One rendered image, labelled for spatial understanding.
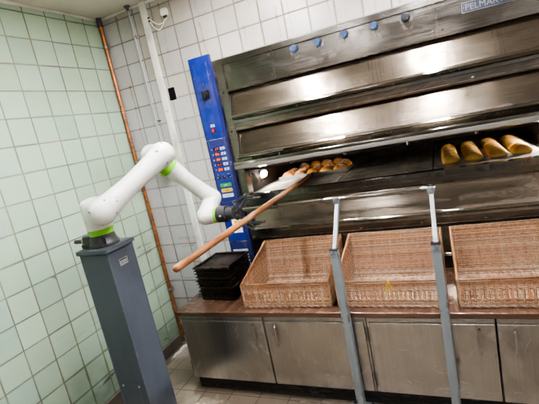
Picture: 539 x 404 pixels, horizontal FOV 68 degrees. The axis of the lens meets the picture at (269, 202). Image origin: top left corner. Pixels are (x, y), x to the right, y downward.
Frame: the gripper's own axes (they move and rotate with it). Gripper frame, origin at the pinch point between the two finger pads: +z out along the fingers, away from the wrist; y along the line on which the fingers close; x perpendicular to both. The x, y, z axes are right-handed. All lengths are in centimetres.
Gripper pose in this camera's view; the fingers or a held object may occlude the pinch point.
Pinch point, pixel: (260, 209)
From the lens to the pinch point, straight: 217.1
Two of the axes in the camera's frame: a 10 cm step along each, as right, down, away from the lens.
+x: -3.7, 2.5, -8.9
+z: 9.1, -1.1, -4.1
